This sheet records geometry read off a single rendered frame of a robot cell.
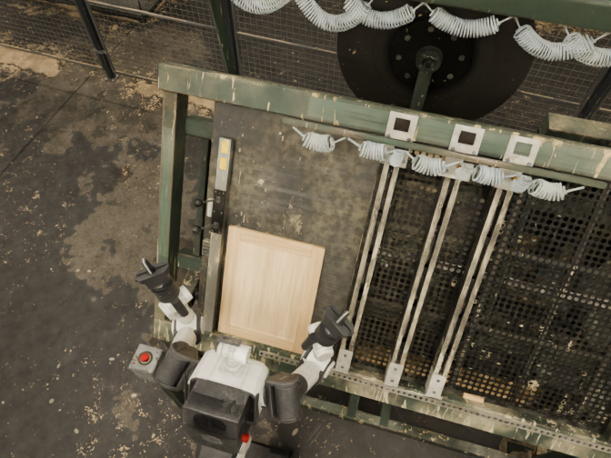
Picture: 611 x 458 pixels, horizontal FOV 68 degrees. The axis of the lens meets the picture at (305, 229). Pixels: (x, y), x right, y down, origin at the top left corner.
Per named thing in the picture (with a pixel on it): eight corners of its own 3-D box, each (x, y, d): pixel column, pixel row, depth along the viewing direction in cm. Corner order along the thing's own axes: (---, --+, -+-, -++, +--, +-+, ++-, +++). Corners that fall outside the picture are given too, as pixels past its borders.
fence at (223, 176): (205, 325, 226) (202, 330, 222) (223, 135, 189) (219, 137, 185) (215, 328, 225) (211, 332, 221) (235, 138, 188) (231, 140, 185)
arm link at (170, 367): (182, 371, 183) (175, 388, 169) (161, 361, 181) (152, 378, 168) (195, 347, 181) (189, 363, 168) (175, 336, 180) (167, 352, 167)
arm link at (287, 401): (309, 403, 173) (295, 420, 161) (288, 402, 177) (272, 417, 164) (306, 373, 173) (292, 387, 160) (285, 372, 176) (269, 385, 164)
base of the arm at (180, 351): (187, 383, 180) (179, 398, 169) (158, 368, 180) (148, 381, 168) (205, 352, 179) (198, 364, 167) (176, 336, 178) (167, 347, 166)
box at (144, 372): (138, 378, 224) (127, 367, 209) (149, 354, 230) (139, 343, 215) (161, 384, 222) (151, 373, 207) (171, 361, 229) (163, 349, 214)
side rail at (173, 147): (165, 306, 234) (154, 317, 224) (175, 86, 192) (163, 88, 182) (175, 309, 234) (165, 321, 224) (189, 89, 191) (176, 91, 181)
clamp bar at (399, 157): (333, 360, 217) (324, 393, 195) (391, 107, 171) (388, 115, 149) (353, 365, 216) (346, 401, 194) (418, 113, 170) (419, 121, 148)
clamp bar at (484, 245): (420, 383, 211) (422, 422, 189) (505, 130, 166) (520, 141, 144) (442, 390, 210) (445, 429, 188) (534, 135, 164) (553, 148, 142)
